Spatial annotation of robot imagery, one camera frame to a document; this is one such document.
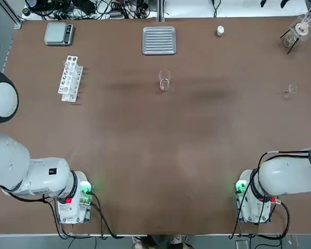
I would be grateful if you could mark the tall glass beaker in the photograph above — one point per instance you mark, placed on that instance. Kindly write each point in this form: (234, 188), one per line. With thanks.
(164, 84)

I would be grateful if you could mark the glass test tube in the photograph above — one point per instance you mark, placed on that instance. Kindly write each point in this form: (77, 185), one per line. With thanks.
(65, 63)

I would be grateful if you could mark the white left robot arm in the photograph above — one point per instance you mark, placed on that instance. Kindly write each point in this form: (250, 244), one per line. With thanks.
(28, 176)

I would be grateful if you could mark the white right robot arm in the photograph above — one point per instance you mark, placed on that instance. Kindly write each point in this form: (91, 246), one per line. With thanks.
(282, 179)

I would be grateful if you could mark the white test tube rack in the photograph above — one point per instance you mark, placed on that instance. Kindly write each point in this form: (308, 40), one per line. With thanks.
(71, 83)

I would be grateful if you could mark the small glass beaker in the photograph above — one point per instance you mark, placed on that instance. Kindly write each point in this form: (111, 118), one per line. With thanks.
(290, 91)

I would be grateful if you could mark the ribbed metal tray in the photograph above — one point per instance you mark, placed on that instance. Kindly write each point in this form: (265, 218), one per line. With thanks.
(159, 41)

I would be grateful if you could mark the small white lidded cup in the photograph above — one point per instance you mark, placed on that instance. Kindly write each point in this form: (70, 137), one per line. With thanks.
(220, 30)

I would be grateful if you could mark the silver digital scale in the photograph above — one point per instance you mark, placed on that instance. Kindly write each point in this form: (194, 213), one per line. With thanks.
(57, 33)

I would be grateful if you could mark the grey foot pedal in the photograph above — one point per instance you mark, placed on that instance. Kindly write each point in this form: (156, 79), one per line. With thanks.
(241, 244)

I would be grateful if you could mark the glass burner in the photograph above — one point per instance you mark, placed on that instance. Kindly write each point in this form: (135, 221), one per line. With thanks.
(290, 40)

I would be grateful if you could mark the dark capped jar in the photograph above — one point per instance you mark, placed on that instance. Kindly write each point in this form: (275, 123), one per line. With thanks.
(26, 11)

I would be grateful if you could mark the round glass flask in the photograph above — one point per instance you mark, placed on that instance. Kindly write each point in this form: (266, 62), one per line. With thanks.
(302, 28)

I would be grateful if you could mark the aluminium frame post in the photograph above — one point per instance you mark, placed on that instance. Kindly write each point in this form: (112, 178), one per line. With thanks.
(160, 10)

